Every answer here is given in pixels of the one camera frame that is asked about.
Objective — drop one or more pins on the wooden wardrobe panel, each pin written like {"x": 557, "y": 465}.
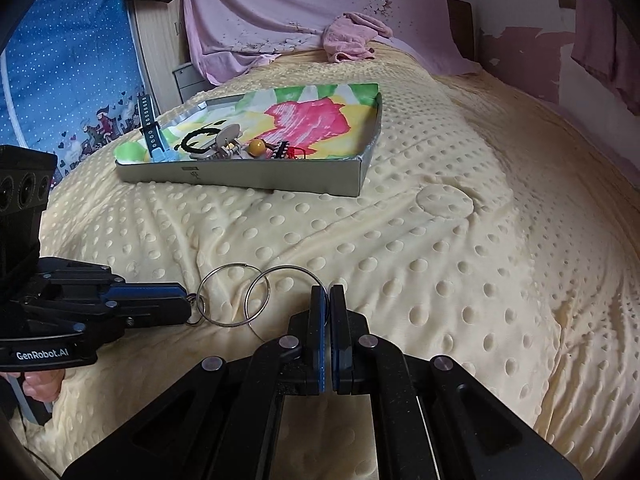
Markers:
{"x": 160, "y": 40}

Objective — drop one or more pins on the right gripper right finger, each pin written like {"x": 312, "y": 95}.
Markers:
{"x": 431, "y": 418}

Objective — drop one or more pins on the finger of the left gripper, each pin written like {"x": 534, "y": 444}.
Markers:
{"x": 150, "y": 312}
{"x": 121, "y": 291}

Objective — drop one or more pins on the pink hanging bedsheet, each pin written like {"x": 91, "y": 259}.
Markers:
{"x": 228, "y": 37}

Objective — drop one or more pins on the yellow dotted bed blanket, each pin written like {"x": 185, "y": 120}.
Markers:
{"x": 487, "y": 229}

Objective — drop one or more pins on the grey drawer cabinet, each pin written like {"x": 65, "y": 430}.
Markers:
{"x": 189, "y": 81}

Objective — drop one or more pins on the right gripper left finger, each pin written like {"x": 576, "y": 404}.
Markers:
{"x": 221, "y": 419}

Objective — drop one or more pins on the pink crumpled towel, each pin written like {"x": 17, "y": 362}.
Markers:
{"x": 348, "y": 37}

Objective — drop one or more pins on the pink window curtain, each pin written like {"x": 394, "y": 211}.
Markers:
{"x": 606, "y": 50}

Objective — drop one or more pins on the person's left hand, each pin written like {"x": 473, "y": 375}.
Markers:
{"x": 41, "y": 386}

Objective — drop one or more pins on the blue cartoon fabric wardrobe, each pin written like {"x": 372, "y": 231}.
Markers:
{"x": 70, "y": 80}

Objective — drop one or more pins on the amber bead jewelry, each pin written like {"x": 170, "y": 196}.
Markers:
{"x": 256, "y": 148}

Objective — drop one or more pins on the grey metal tray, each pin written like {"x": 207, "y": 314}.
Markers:
{"x": 333, "y": 176}

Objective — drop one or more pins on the colourful floral paper liner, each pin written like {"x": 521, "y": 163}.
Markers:
{"x": 327, "y": 120}

